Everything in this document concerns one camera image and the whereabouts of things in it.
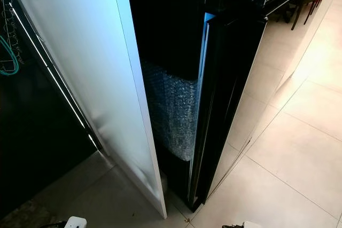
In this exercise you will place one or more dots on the black glossy fridge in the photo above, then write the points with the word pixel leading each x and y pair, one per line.
pixel 230 78

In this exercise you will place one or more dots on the black cabinet with metal strip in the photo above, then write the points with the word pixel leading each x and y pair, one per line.
pixel 32 132

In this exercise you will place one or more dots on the white cabinet side panel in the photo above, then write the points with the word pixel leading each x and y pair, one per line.
pixel 85 52

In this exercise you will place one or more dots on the clear bubble wrap sheet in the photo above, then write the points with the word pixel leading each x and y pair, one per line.
pixel 171 110

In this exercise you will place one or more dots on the dark wooden chair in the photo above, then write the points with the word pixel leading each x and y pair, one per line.
pixel 296 14

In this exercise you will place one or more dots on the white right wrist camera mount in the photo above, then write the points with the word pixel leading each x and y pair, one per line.
pixel 251 225

